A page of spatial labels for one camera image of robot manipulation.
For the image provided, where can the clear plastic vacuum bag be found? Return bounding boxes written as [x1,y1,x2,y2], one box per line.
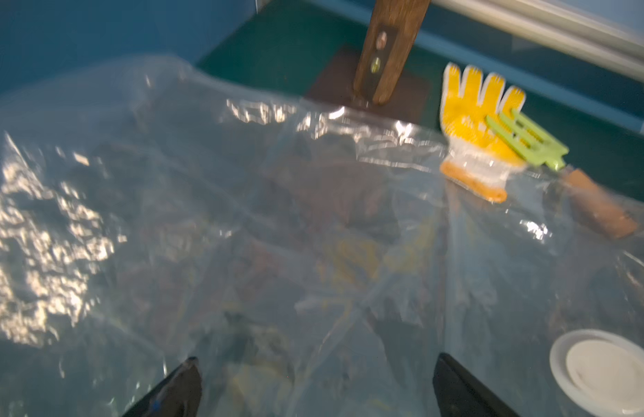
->
[0,56,644,416]

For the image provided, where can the green toy garden rake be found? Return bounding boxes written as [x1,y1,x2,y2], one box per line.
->
[485,109,638,239]

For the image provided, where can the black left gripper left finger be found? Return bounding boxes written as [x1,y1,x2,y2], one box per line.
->
[123,357,202,417]

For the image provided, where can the white vacuum bag valve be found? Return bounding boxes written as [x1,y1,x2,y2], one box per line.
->
[549,329,644,417]

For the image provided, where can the aluminium table frame rail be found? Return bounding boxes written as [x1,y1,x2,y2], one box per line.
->
[434,0,644,83]

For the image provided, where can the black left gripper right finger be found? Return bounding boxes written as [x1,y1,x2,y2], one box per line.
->
[433,353,518,417]

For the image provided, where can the pink blossom artificial tree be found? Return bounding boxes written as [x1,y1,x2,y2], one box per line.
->
[306,0,430,124]

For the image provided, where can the yellow hand-shaped clapper toy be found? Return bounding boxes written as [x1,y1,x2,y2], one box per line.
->
[440,63,526,203]

